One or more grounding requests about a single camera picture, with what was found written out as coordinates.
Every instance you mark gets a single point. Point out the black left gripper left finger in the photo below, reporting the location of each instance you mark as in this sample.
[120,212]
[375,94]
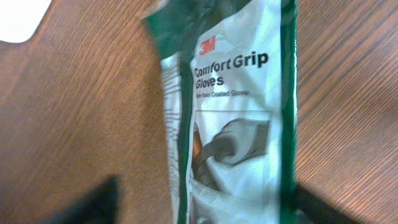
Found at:
[97,206]

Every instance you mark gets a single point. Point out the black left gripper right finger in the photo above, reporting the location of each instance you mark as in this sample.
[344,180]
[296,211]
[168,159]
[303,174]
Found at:
[312,209]

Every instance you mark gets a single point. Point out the green white gloves package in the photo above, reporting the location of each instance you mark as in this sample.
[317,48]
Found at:
[229,77]

